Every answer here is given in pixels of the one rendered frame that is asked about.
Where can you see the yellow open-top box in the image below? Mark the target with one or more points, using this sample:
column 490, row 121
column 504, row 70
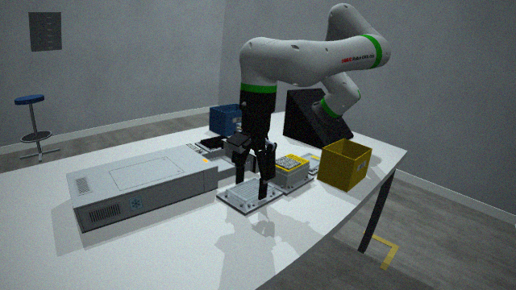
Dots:
column 346, row 169

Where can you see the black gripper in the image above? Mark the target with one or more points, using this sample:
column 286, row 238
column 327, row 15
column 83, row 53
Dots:
column 259, row 125

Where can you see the dark blue open bin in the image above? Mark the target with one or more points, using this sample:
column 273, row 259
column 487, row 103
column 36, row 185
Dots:
column 223, row 119

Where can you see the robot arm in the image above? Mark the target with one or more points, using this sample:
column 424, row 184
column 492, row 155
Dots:
column 303, row 63

